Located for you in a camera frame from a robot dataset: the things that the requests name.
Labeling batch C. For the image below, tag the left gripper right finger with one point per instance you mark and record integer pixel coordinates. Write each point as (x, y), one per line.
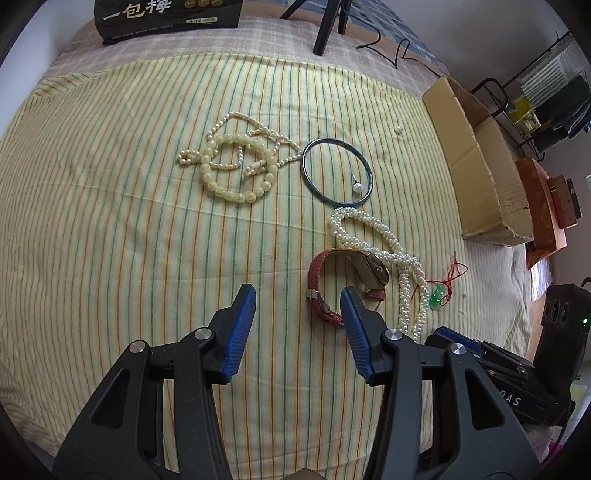
(441, 416)

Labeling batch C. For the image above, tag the blue checkered blanket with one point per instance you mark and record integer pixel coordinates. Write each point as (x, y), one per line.
(378, 15)

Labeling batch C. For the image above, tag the black snack bag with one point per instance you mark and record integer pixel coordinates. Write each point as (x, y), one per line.
(120, 20)

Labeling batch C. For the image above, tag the orange wooden box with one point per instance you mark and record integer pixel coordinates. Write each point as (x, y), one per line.
(554, 208)

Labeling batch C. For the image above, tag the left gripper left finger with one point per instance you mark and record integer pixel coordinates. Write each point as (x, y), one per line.
(153, 415)

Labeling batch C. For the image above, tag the pearl earring inside bangle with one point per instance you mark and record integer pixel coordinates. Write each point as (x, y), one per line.
(357, 185)

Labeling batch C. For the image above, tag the brown cardboard box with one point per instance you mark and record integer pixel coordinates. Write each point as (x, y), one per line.
(491, 198)

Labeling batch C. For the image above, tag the green jade red cord pendant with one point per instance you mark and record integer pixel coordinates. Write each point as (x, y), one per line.
(443, 289)

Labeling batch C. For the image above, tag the dark green jade bangle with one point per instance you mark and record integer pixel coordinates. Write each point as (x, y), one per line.
(326, 166)

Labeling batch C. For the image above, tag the yellow striped cloth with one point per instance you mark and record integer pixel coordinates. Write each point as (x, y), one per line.
(105, 238)

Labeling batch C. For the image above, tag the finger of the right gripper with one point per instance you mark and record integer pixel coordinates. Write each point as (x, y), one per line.
(444, 336)

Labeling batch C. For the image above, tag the black camera tripod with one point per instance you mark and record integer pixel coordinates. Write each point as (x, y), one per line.
(334, 10)

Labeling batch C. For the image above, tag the black metal rack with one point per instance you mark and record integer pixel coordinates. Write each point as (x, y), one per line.
(547, 102)

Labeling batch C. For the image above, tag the red leather strap watch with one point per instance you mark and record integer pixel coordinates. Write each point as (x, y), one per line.
(345, 264)

